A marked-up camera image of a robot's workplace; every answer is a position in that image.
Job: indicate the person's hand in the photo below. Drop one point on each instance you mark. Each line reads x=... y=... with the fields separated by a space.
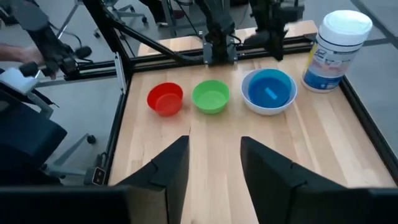
x=31 y=56

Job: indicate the red plastic bowl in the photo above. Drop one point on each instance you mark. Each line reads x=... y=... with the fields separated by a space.
x=165 y=99

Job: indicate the office chair wheeled base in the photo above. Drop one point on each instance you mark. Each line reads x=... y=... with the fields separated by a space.
x=118 y=12

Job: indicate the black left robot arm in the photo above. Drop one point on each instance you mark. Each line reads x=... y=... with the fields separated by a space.
x=217 y=31

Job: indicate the person's forearm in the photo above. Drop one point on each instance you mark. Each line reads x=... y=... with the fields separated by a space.
x=9 y=52

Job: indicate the white ceramic bowl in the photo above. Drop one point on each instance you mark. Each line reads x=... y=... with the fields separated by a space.
x=248 y=104

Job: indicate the grey floor power box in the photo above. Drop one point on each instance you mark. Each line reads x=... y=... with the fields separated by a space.
x=95 y=175

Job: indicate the black table edge rail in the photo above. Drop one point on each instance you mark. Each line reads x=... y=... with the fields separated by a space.
x=264 y=51
x=116 y=130
x=370 y=124

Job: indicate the blue plastic bowl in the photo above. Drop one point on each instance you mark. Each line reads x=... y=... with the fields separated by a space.
x=270 y=88

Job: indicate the silver metal bracket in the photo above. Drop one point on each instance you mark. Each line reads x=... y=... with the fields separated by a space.
x=120 y=73

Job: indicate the black diagonal frame brace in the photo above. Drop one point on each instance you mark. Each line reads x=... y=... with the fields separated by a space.
x=155 y=43

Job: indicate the green plastic bowl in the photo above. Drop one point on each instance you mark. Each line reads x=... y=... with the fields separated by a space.
x=211 y=97

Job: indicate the white chair armrest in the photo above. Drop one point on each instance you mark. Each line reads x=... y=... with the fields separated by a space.
x=17 y=80

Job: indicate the white disinfecting wipes canister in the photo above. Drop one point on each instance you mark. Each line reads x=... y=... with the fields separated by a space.
x=335 y=53

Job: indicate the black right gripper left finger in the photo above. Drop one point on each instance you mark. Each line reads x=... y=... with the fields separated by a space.
x=168 y=174

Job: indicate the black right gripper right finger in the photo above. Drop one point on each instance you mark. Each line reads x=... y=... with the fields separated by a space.
x=273 y=186

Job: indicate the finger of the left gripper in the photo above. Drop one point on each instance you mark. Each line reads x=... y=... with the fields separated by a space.
x=278 y=48
x=257 y=39

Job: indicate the black office chair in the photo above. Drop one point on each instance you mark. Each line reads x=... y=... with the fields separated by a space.
x=25 y=140

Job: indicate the black frame post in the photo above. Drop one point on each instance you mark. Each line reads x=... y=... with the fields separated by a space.
x=105 y=31

